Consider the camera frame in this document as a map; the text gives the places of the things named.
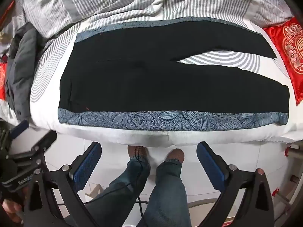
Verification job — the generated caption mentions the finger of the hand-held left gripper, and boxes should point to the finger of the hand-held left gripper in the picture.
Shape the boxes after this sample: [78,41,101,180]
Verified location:
[30,131,58,158]
[9,120,29,136]

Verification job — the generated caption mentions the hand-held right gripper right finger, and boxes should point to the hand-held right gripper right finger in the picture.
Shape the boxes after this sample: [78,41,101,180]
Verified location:
[196,141,275,227]

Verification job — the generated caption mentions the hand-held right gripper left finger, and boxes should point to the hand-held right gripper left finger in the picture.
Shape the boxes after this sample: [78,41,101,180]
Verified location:
[24,141,103,227]

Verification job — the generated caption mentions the black pants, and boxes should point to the black pants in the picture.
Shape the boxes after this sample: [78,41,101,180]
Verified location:
[58,20,290,114]

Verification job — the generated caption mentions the person's left hand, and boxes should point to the person's left hand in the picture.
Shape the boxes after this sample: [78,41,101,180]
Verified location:
[0,199,24,223]

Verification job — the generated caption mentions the beige paper scrap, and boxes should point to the beige paper scrap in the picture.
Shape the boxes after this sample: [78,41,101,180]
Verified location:
[85,184,105,198]

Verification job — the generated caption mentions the person's right shoe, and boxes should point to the person's right shoe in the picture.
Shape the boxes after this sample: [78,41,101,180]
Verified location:
[163,148,185,165]

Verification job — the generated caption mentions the person's shoe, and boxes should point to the person's shoe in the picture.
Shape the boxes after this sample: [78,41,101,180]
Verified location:
[127,145,149,163]
[163,148,185,165]

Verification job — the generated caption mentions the person's left leg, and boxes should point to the person's left leg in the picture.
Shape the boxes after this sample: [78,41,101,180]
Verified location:
[85,157,152,227]

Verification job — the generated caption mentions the person's leg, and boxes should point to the person's leg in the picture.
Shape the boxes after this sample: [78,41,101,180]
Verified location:
[136,159,193,227]
[85,157,152,227]

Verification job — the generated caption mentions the red cloth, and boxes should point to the red cloth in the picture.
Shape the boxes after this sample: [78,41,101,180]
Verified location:
[0,61,8,101]

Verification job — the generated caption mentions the person's right leg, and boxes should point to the person's right leg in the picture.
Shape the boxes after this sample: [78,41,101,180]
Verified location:
[136,159,193,227]

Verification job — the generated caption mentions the person's left shoe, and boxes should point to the person's left shoe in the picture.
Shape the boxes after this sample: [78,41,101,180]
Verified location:
[127,145,149,163]

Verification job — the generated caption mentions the grey jacket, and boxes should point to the grey jacket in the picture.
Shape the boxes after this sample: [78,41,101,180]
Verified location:
[6,22,48,123]

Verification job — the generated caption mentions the white grey striped bed sheet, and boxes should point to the white grey striped bed sheet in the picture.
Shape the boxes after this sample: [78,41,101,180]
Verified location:
[0,12,303,148]

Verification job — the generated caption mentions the blue floral cloth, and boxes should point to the blue floral cloth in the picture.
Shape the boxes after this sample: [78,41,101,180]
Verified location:
[57,19,290,132]

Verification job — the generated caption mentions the person's legs in jeans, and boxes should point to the person's legs in jeans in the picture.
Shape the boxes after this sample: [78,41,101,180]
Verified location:
[84,147,148,227]

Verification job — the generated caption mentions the red embroidered pillow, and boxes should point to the red embroidered pillow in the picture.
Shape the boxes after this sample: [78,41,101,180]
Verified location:
[263,18,303,106]

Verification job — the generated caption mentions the grey metal frame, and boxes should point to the grey metal frame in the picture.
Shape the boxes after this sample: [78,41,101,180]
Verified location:
[272,143,303,218]

